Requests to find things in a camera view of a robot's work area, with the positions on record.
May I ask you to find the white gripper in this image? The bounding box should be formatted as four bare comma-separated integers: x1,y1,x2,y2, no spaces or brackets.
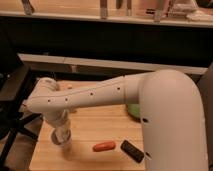
51,111,71,146

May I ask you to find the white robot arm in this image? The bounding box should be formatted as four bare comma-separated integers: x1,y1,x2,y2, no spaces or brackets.
27,69,209,171

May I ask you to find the orange-red oblong object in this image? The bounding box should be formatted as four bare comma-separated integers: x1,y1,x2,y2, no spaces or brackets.
93,141,116,152

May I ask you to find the black tripod stand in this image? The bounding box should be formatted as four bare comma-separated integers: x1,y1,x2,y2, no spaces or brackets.
0,30,40,171

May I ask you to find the green round object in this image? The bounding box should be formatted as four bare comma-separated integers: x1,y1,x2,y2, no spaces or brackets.
126,104,140,120

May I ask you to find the black rectangular block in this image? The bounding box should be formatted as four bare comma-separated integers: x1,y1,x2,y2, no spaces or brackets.
120,140,144,163

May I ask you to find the long white shelf bar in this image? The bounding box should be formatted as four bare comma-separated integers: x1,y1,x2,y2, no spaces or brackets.
19,54,207,75

